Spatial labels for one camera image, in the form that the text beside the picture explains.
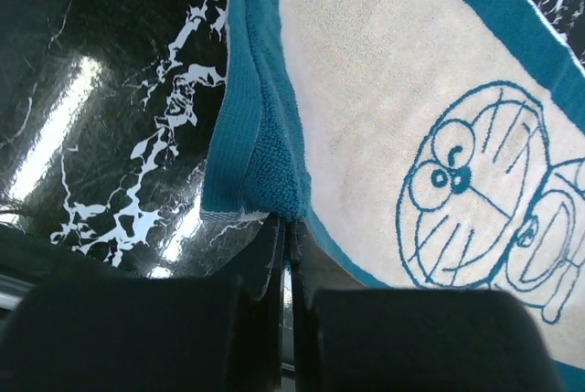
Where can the teal beige cartoon towel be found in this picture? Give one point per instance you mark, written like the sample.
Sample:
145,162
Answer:
436,144

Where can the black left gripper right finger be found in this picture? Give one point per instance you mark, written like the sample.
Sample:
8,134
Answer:
307,328

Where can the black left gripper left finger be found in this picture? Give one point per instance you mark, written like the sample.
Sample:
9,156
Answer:
264,283

